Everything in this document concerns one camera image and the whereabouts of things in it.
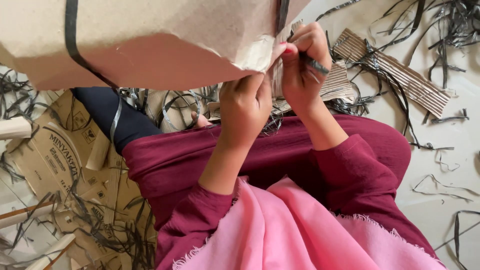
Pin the flattened printed cardboard box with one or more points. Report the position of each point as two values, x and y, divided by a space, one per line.
56 157

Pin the person's right hand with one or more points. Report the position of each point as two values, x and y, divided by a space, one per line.
300 86

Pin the navy legging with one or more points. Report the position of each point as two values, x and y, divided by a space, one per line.
123 120

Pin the person's left hand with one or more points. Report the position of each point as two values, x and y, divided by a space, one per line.
243 108

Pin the cream paper roll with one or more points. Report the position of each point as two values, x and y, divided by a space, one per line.
14 128
50 252
22 216

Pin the maroon garment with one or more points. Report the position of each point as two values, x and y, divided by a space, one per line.
262 146

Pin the short corrugated cardboard piece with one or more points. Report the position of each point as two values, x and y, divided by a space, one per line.
337 84

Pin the person's bare foot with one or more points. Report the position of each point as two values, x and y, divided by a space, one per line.
200 120

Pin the long corrugated cardboard strip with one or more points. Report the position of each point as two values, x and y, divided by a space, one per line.
408 80

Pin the person's left fingers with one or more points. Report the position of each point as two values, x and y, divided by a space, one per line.
245 83

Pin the large brown paper-wrapped package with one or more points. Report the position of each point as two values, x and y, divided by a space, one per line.
150 41

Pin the pink frayed cloth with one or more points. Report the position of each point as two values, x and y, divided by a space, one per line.
285 232

